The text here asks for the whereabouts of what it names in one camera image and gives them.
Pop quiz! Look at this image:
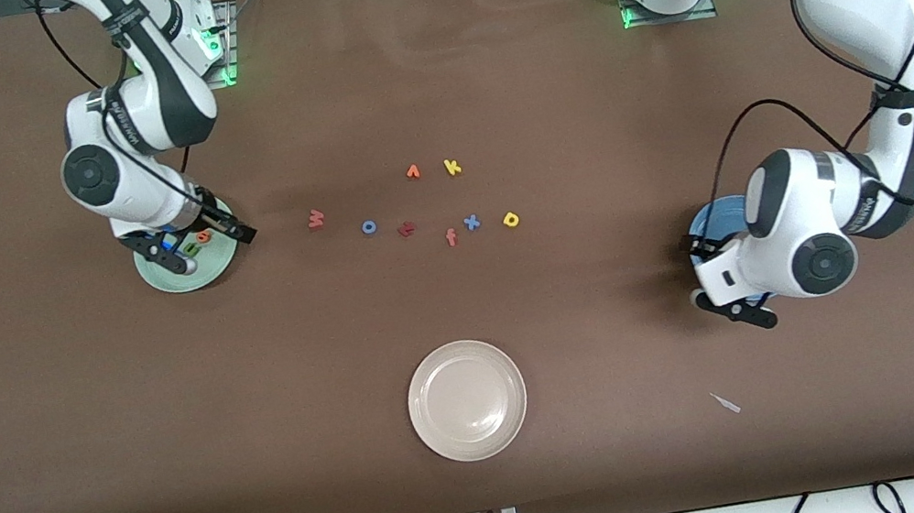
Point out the brown table cover sheet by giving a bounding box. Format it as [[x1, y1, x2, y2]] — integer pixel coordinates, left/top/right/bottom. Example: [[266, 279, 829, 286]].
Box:
[[0, 0, 914, 513]]

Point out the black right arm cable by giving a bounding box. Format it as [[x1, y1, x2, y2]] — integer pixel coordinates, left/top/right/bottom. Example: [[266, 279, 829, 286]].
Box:
[[31, 0, 240, 258]]

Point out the beige plate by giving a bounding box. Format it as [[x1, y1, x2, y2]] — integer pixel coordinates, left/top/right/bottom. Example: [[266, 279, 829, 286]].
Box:
[[398, 331, 538, 471]]

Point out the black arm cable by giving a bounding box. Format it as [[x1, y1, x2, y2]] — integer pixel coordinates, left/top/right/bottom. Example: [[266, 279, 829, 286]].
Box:
[[31, 0, 240, 258], [660, 0, 914, 253]]

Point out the blue plate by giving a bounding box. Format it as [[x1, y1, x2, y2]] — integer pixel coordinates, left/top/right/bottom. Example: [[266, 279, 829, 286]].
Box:
[[680, 191, 778, 321]]

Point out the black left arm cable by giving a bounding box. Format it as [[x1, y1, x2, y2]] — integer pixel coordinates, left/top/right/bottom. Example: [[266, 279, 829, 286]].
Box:
[[660, 0, 914, 253]]

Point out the white paper scrap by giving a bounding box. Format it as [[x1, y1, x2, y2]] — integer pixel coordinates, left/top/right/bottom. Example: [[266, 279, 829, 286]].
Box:
[[709, 387, 743, 419]]

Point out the green plate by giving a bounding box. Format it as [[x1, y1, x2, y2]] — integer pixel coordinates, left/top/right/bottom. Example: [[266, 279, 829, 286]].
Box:
[[125, 192, 248, 301]]

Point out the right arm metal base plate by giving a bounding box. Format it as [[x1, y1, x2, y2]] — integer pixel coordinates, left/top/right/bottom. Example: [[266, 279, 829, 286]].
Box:
[[131, 0, 245, 102]]

